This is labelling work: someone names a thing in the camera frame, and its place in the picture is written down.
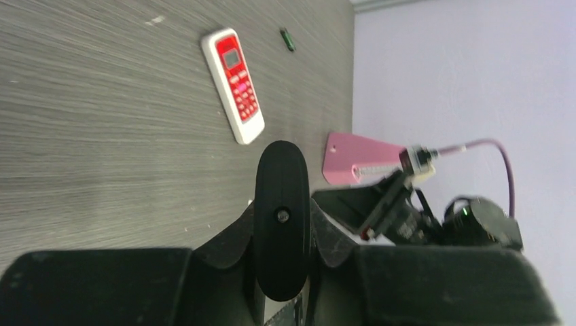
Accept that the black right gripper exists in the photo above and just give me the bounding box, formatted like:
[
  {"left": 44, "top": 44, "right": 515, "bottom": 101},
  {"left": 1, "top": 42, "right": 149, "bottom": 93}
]
[{"left": 312, "top": 170, "right": 442, "bottom": 245}]

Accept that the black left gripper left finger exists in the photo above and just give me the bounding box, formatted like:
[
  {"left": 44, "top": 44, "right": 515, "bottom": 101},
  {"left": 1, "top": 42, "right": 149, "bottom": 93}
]
[{"left": 1, "top": 206, "right": 257, "bottom": 325}]

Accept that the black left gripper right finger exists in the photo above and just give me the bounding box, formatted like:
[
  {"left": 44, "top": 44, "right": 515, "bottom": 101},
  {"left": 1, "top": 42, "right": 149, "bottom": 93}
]
[{"left": 307, "top": 203, "right": 562, "bottom": 325}]

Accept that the white remote control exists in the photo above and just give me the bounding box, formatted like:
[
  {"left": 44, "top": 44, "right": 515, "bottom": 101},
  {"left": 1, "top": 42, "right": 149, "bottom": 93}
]
[{"left": 201, "top": 28, "right": 265, "bottom": 145}]

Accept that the pink metronome box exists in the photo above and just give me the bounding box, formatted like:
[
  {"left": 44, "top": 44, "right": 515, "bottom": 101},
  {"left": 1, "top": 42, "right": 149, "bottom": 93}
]
[{"left": 322, "top": 132, "right": 405, "bottom": 185}]

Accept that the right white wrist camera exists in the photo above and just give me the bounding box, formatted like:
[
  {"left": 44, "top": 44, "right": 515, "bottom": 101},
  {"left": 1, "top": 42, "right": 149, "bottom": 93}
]
[{"left": 399, "top": 145, "right": 439, "bottom": 185}]

